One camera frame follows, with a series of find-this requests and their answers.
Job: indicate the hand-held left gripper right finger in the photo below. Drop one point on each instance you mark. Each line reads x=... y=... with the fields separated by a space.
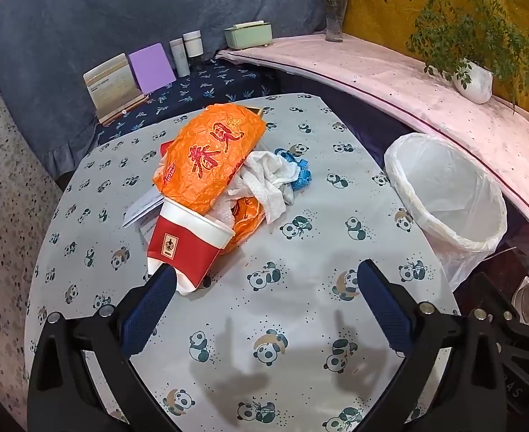
x=383 y=306

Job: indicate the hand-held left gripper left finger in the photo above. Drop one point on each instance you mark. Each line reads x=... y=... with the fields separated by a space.
x=149 y=306

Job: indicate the red and white paper cup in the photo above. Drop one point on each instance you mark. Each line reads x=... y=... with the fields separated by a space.
x=183 y=247

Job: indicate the bin with white liner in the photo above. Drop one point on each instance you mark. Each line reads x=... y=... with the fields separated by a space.
x=449 y=189

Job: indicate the blue wrapper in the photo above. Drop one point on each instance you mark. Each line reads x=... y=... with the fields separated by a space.
x=300 y=180

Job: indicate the orange plastic bag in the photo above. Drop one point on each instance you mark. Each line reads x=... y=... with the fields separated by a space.
x=210 y=153

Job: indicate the white tissue paper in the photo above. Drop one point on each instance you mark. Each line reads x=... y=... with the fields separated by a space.
x=264 y=180

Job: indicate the white paper sheets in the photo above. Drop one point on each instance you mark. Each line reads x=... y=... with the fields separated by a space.
x=142 y=209

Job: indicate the panda-print tablecloth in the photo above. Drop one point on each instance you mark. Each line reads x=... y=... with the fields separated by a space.
x=269 y=234

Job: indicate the green plant in white pot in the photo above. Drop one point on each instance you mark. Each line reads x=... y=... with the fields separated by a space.
x=473 y=83

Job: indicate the gold box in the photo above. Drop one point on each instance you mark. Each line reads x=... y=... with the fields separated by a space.
x=256 y=110

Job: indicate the desk calendar on wooden stand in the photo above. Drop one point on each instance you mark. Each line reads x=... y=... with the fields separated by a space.
x=111 y=85

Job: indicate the navy leaf-print cloth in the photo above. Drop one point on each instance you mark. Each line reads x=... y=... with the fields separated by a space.
x=219 y=85

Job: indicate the purple card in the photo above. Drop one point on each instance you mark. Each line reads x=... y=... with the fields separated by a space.
x=149 y=67

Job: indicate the pink speckled cloth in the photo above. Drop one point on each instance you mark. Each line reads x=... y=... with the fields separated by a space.
x=381 y=67

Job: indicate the white slim bottle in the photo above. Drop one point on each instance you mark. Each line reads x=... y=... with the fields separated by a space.
x=179 y=58

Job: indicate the white jar with dark base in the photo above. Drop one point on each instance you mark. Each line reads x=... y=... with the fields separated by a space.
x=193 y=44

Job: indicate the yellow patterned cloth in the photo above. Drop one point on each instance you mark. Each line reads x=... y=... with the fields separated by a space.
x=372 y=27

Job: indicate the green tissue box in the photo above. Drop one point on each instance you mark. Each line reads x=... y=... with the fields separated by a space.
x=246 y=36

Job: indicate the glass vase with pink flowers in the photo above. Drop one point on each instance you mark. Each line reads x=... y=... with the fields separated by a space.
x=335 y=20

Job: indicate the blue-grey cloth backdrop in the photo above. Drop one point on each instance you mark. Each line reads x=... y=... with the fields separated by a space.
x=111 y=9

